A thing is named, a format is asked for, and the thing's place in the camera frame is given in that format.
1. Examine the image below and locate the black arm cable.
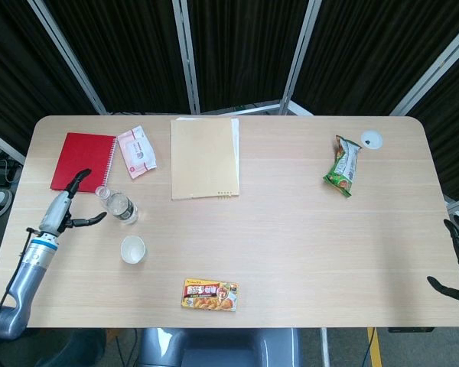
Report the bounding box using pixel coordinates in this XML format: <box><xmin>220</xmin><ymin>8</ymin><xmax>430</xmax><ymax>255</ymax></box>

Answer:
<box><xmin>0</xmin><ymin>227</ymin><xmax>37</xmax><ymax>318</ymax></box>

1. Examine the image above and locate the green snack bag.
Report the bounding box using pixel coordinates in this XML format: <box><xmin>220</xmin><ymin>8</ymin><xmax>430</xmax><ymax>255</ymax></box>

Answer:
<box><xmin>322</xmin><ymin>135</ymin><xmax>363</xmax><ymax>198</ymax></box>

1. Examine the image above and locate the white table leg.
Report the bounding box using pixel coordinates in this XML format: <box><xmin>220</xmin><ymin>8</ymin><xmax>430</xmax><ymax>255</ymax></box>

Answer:
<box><xmin>319</xmin><ymin>327</ymin><xmax>332</xmax><ymax>367</ymax></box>

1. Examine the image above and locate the red spiral notebook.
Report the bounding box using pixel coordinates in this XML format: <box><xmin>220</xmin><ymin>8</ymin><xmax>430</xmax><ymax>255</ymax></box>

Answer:
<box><xmin>50</xmin><ymin>132</ymin><xmax>118</xmax><ymax>195</ymax></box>

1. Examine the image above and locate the white round cable grommet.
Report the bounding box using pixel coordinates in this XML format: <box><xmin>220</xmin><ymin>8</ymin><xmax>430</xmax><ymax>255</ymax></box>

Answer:
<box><xmin>360</xmin><ymin>130</ymin><xmax>383</xmax><ymax>149</ymax></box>

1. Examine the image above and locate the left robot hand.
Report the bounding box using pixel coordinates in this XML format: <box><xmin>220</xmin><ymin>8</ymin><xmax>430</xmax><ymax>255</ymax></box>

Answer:
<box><xmin>37</xmin><ymin>168</ymin><xmax>108</xmax><ymax>236</ymax></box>

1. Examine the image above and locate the transparent plastic water bottle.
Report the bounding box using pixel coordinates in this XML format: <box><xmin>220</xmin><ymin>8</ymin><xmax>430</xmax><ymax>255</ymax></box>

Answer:
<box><xmin>94</xmin><ymin>185</ymin><xmax>139</xmax><ymax>226</ymax></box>

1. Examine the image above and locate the pink wet wipes pack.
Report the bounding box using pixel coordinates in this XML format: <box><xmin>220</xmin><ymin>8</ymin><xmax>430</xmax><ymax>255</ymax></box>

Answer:
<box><xmin>116</xmin><ymin>125</ymin><xmax>158</xmax><ymax>180</ymax></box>

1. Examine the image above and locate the grey robot torso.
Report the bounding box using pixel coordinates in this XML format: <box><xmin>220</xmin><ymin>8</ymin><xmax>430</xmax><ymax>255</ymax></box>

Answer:
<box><xmin>139</xmin><ymin>327</ymin><xmax>303</xmax><ymax>367</ymax></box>

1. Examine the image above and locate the small white paper cup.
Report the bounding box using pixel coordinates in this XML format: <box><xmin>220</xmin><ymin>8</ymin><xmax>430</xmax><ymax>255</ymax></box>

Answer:
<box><xmin>120</xmin><ymin>235</ymin><xmax>148</xmax><ymax>265</ymax></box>

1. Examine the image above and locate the black curtain partition panel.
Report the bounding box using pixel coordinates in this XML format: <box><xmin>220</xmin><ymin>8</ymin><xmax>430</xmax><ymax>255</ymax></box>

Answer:
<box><xmin>389</xmin><ymin>22</ymin><xmax>459</xmax><ymax>203</ymax></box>
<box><xmin>281</xmin><ymin>0</ymin><xmax>459</xmax><ymax>115</ymax></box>
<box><xmin>171</xmin><ymin>0</ymin><xmax>318</xmax><ymax>115</ymax></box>
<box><xmin>41</xmin><ymin>0</ymin><xmax>198</xmax><ymax>115</ymax></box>
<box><xmin>0</xmin><ymin>0</ymin><xmax>108</xmax><ymax>165</ymax></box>

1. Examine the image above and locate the beige spiral notebook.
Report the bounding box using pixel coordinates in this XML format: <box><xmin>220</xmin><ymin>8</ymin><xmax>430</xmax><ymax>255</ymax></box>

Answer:
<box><xmin>170</xmin><ymin>117</ymin><xmax>241</xmax><ymax>201</ymax></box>

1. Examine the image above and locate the yellow curry box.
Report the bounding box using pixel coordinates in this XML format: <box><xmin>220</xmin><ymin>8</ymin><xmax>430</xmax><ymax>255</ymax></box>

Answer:
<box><xmin>181</xmin><ymin>278</ymin><xmax>241</xmax><ymax>313</ymax></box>

